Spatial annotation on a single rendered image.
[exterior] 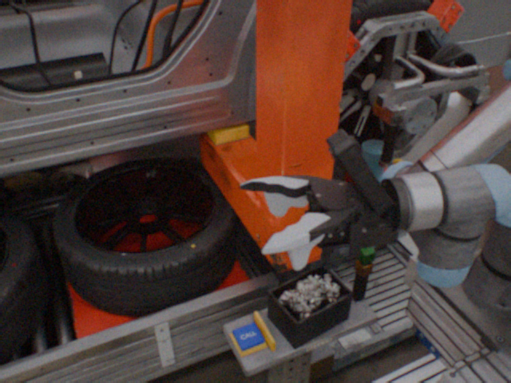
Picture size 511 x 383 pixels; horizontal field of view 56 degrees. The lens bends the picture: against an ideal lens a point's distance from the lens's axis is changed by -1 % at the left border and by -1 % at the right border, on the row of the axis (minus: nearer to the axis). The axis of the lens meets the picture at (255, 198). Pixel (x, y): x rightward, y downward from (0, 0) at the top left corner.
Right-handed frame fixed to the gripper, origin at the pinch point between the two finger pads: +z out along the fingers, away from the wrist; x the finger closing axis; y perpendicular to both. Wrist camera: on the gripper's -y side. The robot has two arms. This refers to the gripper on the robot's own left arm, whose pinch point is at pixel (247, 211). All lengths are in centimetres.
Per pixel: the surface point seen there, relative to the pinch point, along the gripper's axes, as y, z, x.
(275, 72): 1, -17, 59
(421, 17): 0, -74, 99
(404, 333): 111, -68, 70
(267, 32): -7, -16, 62
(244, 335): 70, -4, 46
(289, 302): 62, -17, 46
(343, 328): 74, -33, 45
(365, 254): 52, -40, 50
